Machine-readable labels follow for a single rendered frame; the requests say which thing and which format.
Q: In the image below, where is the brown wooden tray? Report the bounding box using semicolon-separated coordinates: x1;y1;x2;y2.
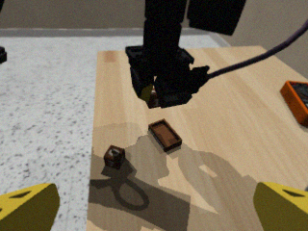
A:
148;119;182;153

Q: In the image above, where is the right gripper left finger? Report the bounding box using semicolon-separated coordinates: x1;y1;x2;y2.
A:
0;183;60;231

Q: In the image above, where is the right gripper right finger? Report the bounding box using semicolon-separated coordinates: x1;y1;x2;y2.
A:
253;182;308;231

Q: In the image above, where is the brown cube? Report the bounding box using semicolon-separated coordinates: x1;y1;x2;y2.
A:
145;88;161;109
103;145;125;169

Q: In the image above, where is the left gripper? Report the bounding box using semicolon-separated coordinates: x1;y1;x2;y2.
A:
125;19;194;102

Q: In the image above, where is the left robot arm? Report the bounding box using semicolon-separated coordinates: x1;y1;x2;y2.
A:
144;0;246;109

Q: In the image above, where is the orange digital multimeter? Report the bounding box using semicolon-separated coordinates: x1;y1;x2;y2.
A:
280;81;308;126

